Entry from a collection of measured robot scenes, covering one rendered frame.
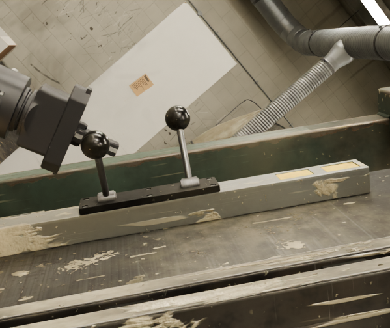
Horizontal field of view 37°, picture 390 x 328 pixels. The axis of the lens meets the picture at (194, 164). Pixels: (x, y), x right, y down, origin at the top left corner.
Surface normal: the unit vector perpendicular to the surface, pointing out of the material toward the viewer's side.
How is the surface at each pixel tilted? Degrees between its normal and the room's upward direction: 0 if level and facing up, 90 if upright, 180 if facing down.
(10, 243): 90
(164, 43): 90
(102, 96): 90
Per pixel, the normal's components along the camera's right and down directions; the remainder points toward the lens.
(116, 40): 0.11, 0.20
